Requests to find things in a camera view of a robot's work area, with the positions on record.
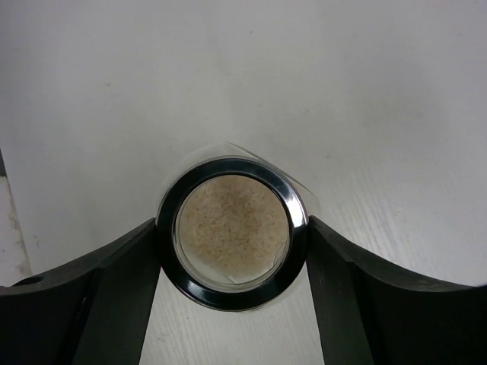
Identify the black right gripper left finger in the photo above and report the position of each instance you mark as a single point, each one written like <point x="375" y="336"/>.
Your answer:
<point x="92" y="310"/>

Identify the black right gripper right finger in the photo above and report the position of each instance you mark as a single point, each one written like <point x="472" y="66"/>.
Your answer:
<point x="372" y="311"/>

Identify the glass jar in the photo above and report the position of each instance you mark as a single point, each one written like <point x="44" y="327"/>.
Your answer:
<point x="232" y="228"/>

